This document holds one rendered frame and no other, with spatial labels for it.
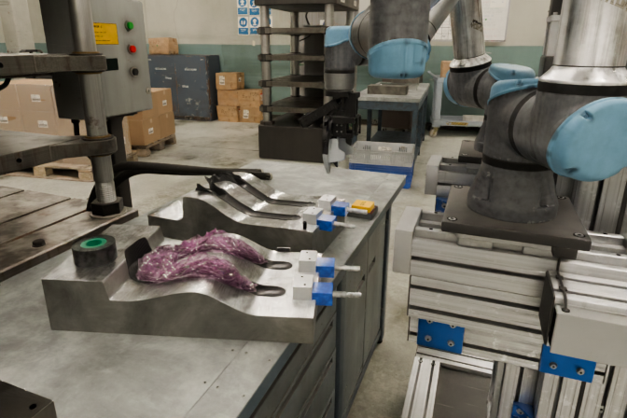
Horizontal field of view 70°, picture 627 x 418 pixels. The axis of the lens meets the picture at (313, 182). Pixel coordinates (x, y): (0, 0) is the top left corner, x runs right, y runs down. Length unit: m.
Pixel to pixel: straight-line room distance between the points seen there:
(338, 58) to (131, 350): 0.76
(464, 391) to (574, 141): 1.21
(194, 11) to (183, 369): 8.09
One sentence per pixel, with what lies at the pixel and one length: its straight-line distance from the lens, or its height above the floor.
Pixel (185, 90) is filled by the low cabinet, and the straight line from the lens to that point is 8.26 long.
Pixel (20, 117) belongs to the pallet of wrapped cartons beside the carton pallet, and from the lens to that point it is 5.41.
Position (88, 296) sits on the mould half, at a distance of 0.94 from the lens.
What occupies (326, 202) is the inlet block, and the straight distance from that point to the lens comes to 1.21.
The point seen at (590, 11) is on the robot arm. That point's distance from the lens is 0.69.
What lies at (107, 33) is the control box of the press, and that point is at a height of 1.35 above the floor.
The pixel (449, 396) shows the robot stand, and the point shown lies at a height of 0.21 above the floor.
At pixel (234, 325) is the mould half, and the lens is 0.87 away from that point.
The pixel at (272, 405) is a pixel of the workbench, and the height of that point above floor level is 0.59.
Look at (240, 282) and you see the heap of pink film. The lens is 0.90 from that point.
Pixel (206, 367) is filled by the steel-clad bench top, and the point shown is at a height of 0.80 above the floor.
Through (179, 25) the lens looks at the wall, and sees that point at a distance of 8.86.
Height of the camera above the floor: 1.32
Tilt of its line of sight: 17 degrees down
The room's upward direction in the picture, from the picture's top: straight up
